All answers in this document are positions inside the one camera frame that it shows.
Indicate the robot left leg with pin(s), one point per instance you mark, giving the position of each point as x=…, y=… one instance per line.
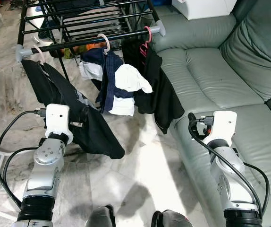
x=100, y=218

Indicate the navy and white garment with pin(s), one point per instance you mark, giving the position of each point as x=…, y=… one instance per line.
x=128, y=78

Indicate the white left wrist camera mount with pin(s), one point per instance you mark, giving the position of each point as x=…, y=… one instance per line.
x=57, y=118

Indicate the grey-green leather sofa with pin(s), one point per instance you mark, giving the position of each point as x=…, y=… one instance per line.
x=211, y=71

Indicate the black metal drying rack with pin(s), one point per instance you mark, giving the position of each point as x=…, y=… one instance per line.
x=74, y=43

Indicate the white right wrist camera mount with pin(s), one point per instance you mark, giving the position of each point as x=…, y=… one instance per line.
x=225, y=124

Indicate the white plastic box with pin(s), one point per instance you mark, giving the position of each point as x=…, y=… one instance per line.
x=201, y=8

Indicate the robot leg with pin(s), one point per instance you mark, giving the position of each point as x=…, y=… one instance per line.
x=100, y=218
x=171, y=220

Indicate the large black garment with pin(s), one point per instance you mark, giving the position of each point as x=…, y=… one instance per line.
x=97, y=137

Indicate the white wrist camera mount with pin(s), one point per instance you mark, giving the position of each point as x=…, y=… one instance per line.
x=57, y=118
x=225, y=124

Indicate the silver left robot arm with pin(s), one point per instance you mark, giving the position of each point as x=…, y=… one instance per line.
x=46, y=161

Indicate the robot right leg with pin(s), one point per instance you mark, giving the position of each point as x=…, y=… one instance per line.
x=171, y=220

